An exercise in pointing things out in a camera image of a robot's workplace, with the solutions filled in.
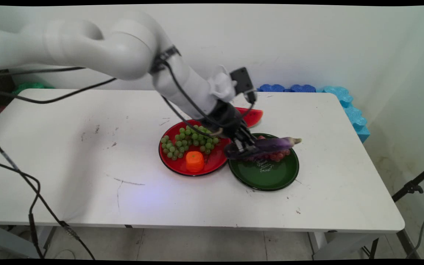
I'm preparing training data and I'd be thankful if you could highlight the red grape bunch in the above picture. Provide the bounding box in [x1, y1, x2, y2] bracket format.
[243, 135, 292, 163]

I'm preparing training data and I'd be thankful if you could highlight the red watermelon slice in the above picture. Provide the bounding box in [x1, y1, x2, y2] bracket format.
[234, 107, 264, 128]

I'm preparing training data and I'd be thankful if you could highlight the purple eggplant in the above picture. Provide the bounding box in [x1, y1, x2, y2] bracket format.
[224, 137, 302, 160]

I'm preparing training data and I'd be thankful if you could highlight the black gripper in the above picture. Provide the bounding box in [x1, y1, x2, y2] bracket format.
[208, 100, 259, 154]

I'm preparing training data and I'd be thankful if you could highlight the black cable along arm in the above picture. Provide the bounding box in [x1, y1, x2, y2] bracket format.
[159, 61, 255, 137]

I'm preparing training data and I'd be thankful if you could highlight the thick black hanging cable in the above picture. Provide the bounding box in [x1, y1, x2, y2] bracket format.
[0, 78, 117, 105]

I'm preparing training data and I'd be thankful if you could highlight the thin black hanging cable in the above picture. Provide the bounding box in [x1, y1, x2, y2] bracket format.
[0, 67, 86, 77]

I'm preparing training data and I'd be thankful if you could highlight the dark equipment box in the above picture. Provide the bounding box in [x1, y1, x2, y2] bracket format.
[0, 72, 16, 115]

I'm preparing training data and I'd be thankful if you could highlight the light blue foam mat piece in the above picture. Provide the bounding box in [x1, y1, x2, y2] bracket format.
[344, 105, 371, 143]
[322, 86, 354, 108]

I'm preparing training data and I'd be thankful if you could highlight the black cable with inline connector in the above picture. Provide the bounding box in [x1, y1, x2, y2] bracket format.
[0, 142, 95, 260]

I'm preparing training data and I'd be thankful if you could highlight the green grape bunch with leaf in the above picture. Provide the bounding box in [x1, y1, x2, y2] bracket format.
[160, 125, 220, 161]

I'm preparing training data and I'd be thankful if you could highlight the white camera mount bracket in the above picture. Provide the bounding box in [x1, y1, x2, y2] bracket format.
[208, 66, 237, 103]

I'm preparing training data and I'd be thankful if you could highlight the red round plate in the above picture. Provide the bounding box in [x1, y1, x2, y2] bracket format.
[159, 119, 232, 177]

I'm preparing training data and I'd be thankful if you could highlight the orange mandarin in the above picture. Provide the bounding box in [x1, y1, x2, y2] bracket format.
[185, 151, 205, 173]

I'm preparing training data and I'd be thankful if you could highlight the black tripod leg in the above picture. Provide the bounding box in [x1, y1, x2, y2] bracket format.
[392, 162, 424, 203]

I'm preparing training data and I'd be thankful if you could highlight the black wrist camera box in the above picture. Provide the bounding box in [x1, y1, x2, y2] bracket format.
[230, 67, 257, 104]

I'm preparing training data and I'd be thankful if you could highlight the dark green round plate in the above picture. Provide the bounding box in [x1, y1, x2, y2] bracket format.
[228, 133, 300, 191]

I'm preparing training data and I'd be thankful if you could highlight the green foam mat piece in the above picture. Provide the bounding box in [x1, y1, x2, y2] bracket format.
[13, 82, 55, 94]

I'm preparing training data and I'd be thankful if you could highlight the black arm cable strap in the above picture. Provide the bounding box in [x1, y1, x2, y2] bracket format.
[151, 45, 181, 73]

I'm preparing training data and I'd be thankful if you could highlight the white table leg frame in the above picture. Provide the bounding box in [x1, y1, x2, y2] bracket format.
[0, 225, 56, 259]
[308, 231, 382, 260]

